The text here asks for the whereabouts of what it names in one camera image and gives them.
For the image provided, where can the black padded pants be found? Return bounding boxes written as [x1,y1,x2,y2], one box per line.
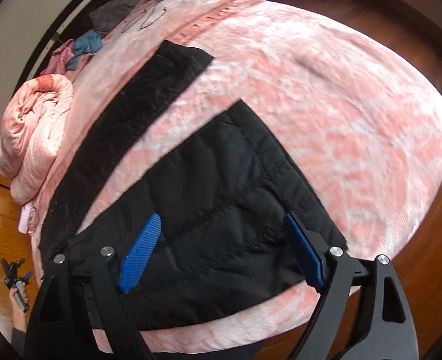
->
[39,41,346,331]

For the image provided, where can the person's left hand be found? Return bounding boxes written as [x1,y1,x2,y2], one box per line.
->
[9,283,29,332]

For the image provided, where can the white folded towel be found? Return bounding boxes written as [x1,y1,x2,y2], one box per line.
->
[18,202,33,234]

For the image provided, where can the pink floral bed blanket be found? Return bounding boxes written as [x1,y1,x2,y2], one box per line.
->
[30,0,442,353]

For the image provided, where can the rolled pink quilt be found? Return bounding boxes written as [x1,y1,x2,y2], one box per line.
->
[0,74,74,205]

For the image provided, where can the pink garment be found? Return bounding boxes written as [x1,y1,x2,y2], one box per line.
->
[40,39,74,76]

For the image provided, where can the blue garment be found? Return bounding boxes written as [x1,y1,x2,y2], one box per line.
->
[66,29,104,71]

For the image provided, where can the grey pillow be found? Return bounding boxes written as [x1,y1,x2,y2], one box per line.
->
[88,0,140,38]

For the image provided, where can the black headboard with white stripe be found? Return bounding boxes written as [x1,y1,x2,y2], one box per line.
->
[14,0,132,83]

